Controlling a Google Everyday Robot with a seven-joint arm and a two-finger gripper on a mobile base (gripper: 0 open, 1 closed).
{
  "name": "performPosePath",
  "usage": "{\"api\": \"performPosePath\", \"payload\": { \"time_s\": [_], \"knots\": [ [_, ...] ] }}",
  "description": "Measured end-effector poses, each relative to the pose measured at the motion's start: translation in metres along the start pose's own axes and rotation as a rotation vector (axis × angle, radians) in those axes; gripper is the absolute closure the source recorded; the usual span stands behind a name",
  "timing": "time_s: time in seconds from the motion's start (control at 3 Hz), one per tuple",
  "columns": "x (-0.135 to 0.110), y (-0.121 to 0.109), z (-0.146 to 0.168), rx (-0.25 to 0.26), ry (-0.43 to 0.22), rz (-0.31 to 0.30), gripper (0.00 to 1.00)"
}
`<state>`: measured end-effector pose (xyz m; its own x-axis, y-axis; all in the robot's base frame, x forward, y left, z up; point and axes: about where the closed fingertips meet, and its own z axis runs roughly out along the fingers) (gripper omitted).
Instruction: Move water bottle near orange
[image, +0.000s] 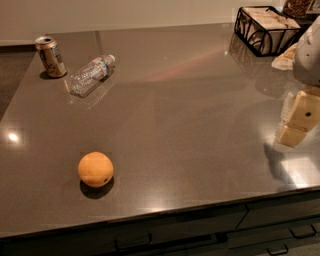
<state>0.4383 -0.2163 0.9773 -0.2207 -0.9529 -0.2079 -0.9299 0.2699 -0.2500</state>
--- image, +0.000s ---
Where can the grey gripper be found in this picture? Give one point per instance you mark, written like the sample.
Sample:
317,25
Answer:
309,58

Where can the clear plastic water bottle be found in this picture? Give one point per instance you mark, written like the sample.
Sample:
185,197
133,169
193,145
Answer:
86,79

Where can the crumpled paper napkin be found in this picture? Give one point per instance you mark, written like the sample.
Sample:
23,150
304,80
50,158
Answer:
285,60

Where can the white napkins stack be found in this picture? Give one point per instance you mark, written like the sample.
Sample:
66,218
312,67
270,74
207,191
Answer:
271,23

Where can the dark snack container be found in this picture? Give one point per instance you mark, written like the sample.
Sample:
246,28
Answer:
298,9

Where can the orange fruit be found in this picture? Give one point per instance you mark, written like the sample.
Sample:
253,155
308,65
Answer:
95,169

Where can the brown soda can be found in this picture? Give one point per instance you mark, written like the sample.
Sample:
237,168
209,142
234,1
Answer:
47,48

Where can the right upper drawer handle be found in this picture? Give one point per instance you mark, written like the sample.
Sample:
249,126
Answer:
303,232

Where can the drawer handle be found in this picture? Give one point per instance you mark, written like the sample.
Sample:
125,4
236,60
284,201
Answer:
303,232
277,250
128,244

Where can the right lower drawer handle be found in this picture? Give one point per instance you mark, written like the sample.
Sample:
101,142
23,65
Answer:
277,250

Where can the left drawer handle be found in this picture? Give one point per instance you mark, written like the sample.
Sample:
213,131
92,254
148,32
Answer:
128,244

